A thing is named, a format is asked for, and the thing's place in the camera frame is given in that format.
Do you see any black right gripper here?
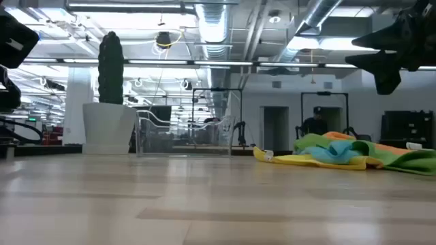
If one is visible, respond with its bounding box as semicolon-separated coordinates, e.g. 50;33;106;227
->
345;0;436;96

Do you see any orange microfiber towel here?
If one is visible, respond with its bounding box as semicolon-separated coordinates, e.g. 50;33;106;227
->
322;131;415;157

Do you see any blue microfiber towel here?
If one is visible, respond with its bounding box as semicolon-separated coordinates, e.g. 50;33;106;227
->
299;140;362;165

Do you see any green microfiber towel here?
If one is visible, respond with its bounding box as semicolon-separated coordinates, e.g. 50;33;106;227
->
294;133;436;177

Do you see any yellow microfiber towel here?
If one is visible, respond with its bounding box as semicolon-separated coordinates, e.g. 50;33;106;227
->
253;146;388;171

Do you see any red shelving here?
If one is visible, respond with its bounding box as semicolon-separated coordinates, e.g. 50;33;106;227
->
43;126;64;146

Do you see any black cabinet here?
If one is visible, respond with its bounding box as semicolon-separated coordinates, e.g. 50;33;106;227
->
379;110;435;150

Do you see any hanging ceiling pendant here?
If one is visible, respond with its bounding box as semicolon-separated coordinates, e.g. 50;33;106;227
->
309;49;316;85

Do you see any green cactus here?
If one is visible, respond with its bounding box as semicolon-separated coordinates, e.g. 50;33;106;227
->
97;31;125;105

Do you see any person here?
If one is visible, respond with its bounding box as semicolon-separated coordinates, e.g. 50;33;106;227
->
301;106;328;137
203;116;222;137

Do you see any white hexagonal planter pot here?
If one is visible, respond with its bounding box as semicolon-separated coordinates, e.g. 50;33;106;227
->
82;102;138;155

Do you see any clear plastic bin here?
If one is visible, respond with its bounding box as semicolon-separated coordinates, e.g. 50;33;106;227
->
135;109;236;158

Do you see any black background cable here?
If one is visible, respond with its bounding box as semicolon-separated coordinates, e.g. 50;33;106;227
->
0;116;44;144

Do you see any black gantry frame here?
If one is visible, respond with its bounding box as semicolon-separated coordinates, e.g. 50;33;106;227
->
191;87;244;148
300;91;349;137

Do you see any silver ventilation duct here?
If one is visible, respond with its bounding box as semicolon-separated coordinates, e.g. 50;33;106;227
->
196;3;233;120
275;0;343;62

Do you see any black overhead camera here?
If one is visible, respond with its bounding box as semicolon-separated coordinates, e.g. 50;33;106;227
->
155;31;172;49

